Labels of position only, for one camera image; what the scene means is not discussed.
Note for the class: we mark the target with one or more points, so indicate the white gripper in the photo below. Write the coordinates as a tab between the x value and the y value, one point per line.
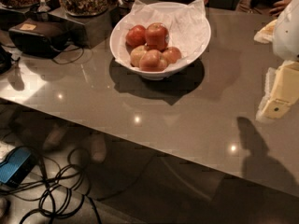
287	34

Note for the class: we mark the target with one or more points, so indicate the red apple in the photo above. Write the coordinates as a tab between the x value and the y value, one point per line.
157	36
172	54
136	36
153	61

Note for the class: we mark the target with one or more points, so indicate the white bowl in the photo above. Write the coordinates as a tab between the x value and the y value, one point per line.
162	72

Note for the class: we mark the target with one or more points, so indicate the yellowish apple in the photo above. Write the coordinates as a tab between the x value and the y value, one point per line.
136	54

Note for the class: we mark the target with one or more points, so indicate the person's second hand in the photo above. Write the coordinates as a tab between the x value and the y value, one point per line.
278	7

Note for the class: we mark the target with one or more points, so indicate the white paper liner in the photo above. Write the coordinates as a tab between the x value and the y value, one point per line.
187	25

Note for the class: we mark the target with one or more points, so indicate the black display stand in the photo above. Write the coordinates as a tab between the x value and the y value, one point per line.
84	31

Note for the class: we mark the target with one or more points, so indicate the black VR headset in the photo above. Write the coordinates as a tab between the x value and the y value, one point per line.
45	39

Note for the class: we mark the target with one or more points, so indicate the metal scoop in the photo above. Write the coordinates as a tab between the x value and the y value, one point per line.
43	7

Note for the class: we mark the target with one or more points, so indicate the black object at left edge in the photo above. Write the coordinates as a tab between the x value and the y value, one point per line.
5	61

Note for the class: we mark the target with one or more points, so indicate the blue device on floor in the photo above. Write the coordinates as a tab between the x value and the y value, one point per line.
16	165

